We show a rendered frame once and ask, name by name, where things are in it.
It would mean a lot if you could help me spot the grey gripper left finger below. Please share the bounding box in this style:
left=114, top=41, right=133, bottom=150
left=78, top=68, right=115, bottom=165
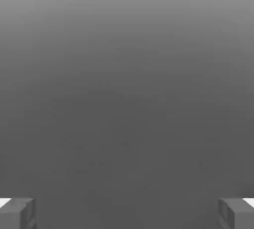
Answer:
left=0, top=197, right=38, bottom=229

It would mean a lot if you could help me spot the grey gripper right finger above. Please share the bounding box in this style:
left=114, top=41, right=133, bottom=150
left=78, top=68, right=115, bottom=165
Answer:
left=217, top=197, right=254, bottom=229

